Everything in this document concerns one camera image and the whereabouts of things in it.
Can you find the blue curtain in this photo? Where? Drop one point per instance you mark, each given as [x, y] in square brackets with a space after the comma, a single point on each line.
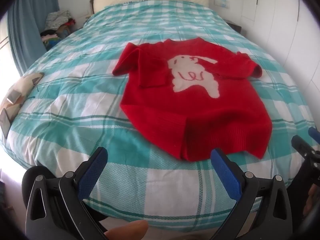
[27, 30]

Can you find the red sweater with white animal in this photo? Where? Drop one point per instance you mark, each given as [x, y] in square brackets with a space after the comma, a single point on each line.
[150, 100]

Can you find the patterned cream pillow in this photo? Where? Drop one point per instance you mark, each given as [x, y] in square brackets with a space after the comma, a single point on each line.
[22, 85]

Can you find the person's left hand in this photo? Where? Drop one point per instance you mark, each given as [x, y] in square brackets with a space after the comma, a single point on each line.
[127, 231]

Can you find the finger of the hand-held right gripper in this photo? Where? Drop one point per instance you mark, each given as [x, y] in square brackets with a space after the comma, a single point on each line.
[301, 146]
[313, 133]

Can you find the teal checked blanket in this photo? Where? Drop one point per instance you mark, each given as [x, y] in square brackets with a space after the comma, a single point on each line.
[100, 105]

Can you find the silver phone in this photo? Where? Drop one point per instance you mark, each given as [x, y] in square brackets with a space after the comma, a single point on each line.
[13, 96]

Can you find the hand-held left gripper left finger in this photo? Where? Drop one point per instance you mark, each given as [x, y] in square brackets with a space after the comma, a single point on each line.
[92, 172]

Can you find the dark nightstand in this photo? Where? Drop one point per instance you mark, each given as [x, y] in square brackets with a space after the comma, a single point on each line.
[235, 26]

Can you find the white wall socket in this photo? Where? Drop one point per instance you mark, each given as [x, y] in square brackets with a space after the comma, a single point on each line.
[222, 3]

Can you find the pile of clothes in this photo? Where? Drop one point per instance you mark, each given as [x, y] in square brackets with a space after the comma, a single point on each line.
[56, 22]

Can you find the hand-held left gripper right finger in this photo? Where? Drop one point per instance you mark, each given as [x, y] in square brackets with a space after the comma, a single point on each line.
[225, 172]

